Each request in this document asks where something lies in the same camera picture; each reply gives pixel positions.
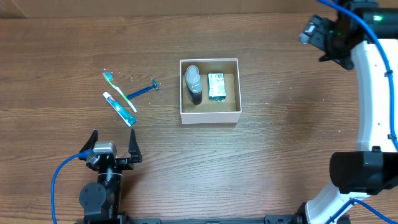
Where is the pink cardboard box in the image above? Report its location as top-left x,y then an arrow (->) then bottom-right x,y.
180,58 -> 242,124

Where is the blue disposable razor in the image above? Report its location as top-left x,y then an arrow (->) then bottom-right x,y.
127,78 -> 160,100

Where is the left blue cable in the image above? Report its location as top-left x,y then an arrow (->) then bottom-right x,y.
50,149 -> 95,224

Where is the dark soap pump bottle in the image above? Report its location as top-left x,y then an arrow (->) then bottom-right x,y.
185,65 -> 203,105

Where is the green white toothbrush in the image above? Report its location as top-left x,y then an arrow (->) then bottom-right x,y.
103,72 -> 137,113

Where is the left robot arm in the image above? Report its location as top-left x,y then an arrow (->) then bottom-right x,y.
78,129 -> 142,223

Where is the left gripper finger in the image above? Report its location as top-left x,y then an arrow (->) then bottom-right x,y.
79,129 -> 98,161
128,129 -> 142,163

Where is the teal toothpaste tube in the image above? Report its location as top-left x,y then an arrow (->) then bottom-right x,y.
103,91 -> 137,128

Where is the green soap bar package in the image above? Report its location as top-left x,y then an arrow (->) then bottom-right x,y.
208,73 -> 226,103

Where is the right blue cable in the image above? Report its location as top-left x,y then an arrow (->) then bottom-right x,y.
317,0 -> 398,150

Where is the blue cable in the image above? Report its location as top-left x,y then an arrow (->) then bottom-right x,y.
317,0 -> 398,150
50,149 -> 95,224

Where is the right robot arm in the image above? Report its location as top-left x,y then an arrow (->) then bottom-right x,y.
266,1 -> 397,223

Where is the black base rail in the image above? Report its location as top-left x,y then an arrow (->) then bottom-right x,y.
127,215 -> 296,224

